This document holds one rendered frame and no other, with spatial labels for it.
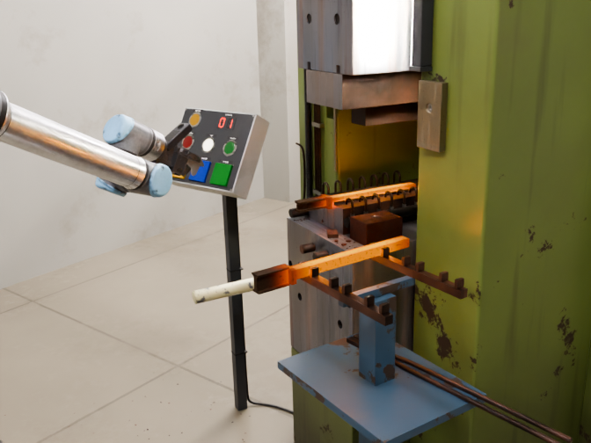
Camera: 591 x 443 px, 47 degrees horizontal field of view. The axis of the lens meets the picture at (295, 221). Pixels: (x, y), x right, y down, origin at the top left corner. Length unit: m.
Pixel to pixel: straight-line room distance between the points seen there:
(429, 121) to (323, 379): 0.68
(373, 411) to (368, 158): 0.98
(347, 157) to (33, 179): 2.51
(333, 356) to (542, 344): 0.59
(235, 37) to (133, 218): 1.59
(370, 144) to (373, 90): 0.38
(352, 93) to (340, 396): 0.80
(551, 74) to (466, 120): 0.22
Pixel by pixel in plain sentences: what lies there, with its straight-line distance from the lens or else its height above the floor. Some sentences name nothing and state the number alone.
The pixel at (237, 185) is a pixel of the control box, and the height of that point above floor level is 0.98.
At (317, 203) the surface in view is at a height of 1.00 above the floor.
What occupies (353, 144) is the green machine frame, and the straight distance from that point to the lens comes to 2.19.
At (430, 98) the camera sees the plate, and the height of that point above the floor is 1.32.
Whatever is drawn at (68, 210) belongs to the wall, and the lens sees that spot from 4.44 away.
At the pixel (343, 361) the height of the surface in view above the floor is 0.71.
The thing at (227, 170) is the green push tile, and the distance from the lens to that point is 2.26.
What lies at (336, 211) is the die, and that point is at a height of 0.98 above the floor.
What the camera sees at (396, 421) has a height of 0.71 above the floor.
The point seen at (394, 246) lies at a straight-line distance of 1.68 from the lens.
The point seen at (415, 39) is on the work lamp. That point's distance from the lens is 1.74.
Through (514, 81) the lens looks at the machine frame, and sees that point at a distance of 1.63.
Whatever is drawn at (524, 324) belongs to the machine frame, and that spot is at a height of 0.73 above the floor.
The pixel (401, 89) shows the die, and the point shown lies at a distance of 1.94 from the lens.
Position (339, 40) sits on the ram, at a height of 1.45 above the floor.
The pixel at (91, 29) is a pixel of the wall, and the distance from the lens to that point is 4.46.
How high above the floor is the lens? 1.54
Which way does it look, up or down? 18 degrees down
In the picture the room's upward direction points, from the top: 2 degrees counter-clockwise
